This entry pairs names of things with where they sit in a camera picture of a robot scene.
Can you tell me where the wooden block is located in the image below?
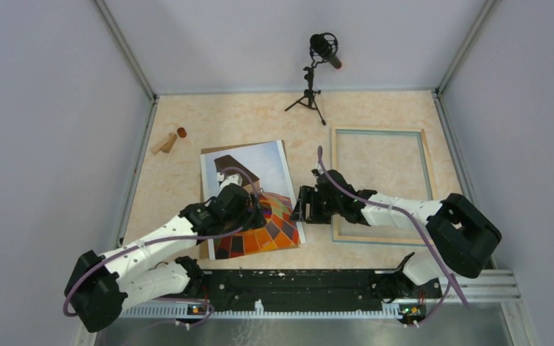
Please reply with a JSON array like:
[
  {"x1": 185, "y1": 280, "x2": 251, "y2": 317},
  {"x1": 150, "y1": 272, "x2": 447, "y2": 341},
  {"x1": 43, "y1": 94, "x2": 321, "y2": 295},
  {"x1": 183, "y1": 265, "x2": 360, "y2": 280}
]
[
  {"x1": 150, "y1": 133, "x2": 172, "y2": 154},
  {"x1": 159, "y1": 133, "x2": 177, "y2": 154}
]

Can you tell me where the wooden picture frame blue edge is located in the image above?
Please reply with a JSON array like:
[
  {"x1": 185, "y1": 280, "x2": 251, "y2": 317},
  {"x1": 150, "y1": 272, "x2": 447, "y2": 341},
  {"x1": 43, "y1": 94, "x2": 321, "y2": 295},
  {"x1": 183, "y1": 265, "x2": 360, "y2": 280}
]
[{"x1": 323, "y1": 126, "x2": 438, "y2": 247}]

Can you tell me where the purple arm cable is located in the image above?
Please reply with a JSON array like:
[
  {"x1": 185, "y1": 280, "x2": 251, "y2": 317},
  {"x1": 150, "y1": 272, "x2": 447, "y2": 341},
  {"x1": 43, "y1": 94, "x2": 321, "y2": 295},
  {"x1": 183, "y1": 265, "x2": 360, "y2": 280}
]
[
  {"x1": 63, "y1": 166, "x2": 261, "y2": 330},
  {"x1": 316, "y1": 145, "x2": 470, "y2": 328}
]

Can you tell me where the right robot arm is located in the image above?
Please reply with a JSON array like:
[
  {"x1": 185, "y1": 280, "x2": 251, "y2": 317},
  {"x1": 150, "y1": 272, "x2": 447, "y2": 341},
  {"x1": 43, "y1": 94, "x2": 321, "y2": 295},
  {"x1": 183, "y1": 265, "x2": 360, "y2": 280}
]
[{"x1": 290, "y1": 169, "x2": 502, "y2": 301}]

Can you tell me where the black microphone on tripod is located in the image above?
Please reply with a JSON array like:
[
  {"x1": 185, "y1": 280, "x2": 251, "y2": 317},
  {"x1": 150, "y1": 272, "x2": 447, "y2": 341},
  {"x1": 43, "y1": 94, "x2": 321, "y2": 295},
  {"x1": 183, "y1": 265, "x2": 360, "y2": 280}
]
[{"x1": 284, "y1": 32, "x2": 343, "y2": 126}]

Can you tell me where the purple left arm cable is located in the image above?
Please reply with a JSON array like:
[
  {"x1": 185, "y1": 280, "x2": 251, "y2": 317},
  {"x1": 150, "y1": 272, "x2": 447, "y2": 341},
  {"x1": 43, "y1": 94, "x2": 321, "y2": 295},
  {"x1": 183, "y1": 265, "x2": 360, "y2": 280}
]
[{"x1": 63, "y1": 166, "x2": 261, "y2": 330}]

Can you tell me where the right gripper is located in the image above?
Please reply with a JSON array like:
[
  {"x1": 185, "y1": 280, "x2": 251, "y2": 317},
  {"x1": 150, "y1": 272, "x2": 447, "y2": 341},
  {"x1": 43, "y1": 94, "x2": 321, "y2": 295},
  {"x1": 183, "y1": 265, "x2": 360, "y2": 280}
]
[{"x1": 289, "y1": 185, "x2": 342, "y2": 224}]

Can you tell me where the small brown cylinder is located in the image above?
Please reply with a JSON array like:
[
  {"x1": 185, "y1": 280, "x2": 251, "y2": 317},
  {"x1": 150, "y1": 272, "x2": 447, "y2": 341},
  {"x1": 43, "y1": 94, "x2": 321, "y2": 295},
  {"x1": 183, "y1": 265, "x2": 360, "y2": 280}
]
[{"x1": 177, "y1": 127, "x2": 188, "y2": 138}]

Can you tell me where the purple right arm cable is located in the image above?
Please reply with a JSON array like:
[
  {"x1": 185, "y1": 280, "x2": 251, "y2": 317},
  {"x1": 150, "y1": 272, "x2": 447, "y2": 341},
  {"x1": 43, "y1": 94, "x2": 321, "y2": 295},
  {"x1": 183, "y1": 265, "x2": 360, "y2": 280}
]
[{"x1": 316, "y1": 145, "x2": 470, "y2": 328}]

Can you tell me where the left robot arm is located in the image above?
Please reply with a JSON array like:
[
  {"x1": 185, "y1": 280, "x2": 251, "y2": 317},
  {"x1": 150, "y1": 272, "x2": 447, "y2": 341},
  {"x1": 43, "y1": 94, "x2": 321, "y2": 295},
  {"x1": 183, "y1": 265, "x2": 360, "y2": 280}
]
[{"x1": 62, "y1": 183, "x2": 262, "y2": 332}]

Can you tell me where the hot air balloon photo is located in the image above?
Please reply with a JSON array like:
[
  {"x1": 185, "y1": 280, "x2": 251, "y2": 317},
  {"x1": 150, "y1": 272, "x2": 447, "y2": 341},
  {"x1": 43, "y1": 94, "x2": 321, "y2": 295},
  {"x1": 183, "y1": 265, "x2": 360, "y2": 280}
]
[{"x1": 199, "y1": 139, "x2": 307, "y2": 261}]

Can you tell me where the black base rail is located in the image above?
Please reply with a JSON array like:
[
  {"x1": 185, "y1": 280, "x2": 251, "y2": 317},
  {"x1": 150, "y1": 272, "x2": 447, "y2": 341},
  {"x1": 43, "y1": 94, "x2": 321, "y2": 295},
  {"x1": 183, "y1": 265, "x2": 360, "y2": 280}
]
[{"x1": 195, "y1": 269, "x2": 442, "y2": 313}]

